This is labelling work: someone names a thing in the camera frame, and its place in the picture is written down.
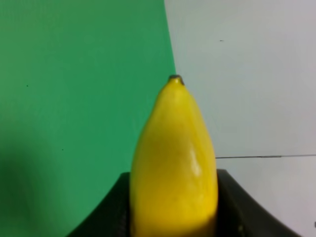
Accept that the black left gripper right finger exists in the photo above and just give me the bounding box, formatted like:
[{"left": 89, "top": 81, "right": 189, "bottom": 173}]
[{"left": 216, "top": 169, "right": 299, "bottom": 237}]

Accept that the green tablecloth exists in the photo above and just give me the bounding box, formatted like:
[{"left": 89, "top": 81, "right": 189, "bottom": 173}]
[{"left": 0, "top": 0, "right": 175, "bottom": 237}]

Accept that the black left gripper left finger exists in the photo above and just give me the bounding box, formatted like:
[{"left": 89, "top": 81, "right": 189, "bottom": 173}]
[{"left": 68, "top": 172, "right": 130, "bottom": 237}]

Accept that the yellow banana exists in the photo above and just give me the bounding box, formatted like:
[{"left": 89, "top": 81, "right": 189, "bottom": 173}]
[{"left": 129, "top": 75, "right": 218, "bottom": 237}]

